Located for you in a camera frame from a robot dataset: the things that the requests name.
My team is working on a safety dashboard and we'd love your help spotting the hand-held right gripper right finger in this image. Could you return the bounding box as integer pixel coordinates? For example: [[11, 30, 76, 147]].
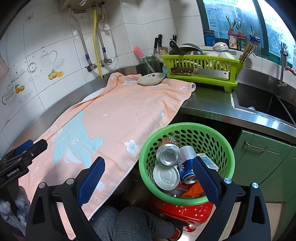
[[192, 156, 271, 241]]

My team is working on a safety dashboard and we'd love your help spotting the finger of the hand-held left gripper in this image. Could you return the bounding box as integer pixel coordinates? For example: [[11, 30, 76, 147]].
[[9, 140, 34, 160], [22, 138, 48, 163]]

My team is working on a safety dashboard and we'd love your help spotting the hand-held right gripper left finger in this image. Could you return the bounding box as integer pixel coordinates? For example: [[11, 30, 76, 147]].
[[25, 156, 106, 241]]

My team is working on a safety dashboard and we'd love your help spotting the orange snack packet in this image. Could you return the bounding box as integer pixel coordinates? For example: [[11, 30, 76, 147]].
[[183, 182, 205, 198]]

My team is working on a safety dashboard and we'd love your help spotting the white milk carton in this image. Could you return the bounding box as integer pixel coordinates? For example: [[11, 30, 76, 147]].
[[198, 154, 219, 171]]

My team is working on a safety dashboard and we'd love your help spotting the blue white drink can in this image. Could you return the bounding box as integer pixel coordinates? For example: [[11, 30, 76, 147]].
[[179, 146, 198, 184]]

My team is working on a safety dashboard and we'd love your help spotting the pull-tab tin can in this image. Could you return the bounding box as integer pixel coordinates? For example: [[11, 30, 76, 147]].
[[153, 163, 181, 191]]

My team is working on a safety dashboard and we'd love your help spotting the green plastic basket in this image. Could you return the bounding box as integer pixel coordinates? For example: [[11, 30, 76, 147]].
[[139, 122, 235, 206]]

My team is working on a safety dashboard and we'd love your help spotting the red soda can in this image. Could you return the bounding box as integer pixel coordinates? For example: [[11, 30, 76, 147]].
[[157, 136, 181, 166]]

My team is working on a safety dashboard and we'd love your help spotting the person's left hand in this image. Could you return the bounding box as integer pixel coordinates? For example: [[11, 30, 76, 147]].
[[0, 185, 31, 226]]

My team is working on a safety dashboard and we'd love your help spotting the red plastic stool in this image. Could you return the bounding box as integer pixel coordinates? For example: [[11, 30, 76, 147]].
[[151, 199, 214, 232]]

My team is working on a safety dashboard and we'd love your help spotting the person's grey trouser leg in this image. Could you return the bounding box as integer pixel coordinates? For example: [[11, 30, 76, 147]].
[[89, 204, 183, 241]]

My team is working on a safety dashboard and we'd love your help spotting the green cabinet door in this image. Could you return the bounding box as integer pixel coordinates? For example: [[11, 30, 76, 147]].
[[232, 130, 296, 202]]

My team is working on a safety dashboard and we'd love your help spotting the peach printed towel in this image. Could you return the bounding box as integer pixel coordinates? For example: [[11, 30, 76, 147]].
[[17, 72, 196, 240]]

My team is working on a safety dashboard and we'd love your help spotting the stainless steel sink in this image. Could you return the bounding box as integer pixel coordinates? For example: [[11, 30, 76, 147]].
[[232, 87, 296, 126]]

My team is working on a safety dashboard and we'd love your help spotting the white dish with red print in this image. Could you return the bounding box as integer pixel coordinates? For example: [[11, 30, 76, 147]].
[[137, 72, 166, 86]]

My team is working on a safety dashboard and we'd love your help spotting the green plastic dish rack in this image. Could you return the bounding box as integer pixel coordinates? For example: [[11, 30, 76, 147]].
[[159, 53, 244, 93]]

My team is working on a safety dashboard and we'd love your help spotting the black knife holder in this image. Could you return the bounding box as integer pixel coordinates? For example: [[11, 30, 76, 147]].
[[135, 61, 163, 75]]

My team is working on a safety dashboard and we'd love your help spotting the metal faucet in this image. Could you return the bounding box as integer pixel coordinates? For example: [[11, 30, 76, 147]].
[[275, 43, 289, 96]]

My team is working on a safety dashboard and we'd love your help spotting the bundle of chopsticks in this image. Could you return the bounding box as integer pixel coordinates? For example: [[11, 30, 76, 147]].
[[239, 42, 255, 62]]

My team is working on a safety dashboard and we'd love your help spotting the gold rimmed bowl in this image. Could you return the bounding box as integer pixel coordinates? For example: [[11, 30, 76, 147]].
[[212, 42, 230, 51]]

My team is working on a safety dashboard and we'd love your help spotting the pink bottle brush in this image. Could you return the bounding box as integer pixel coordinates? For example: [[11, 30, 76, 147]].
[[133, 46, 155, 73]]

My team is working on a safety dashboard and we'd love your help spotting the stack of blue containers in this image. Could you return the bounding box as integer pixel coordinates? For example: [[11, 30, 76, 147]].
[[203, 30, 216, 46]]

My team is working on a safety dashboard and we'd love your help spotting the sprouting onion in jar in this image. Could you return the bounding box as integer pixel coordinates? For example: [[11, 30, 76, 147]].
[[225, 16, 238, 48], [236, 21, 247, 51]]

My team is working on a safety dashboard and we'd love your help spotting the blue lidded glass jar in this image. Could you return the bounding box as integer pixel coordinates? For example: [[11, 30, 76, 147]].
[[249, 25, 262, 56]]

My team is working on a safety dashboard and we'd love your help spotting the white water heater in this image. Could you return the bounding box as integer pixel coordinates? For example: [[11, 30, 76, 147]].
[[59, 0, 107, 13]]

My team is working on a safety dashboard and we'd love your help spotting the window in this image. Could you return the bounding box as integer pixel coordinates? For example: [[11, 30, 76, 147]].
[[196, 0, 296, 70]]

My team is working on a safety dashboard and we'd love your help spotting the metal cabinet handle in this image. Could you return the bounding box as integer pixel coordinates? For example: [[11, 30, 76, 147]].
[[245, 141, 269, 151]]

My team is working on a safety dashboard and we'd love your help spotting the cleaver with wooden handle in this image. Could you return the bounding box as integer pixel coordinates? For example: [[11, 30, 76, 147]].
[[170, 67, 229, 81]]

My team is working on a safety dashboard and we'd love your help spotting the braided metal hose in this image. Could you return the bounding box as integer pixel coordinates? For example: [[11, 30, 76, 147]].
[[97, 5, 109, 63], [68, 7, 93, 70]]

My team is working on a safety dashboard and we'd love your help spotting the yellow gas hose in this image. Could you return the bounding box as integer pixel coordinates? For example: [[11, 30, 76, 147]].
[[92, 5, 104, 79]]

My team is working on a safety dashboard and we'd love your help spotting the white flexible hose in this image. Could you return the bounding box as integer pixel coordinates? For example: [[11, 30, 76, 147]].
[[99, 14, 117, 65]]

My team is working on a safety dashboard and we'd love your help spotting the black handled metal pan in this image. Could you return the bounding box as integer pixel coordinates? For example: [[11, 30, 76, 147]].
[[169, 40, 204, 56]]

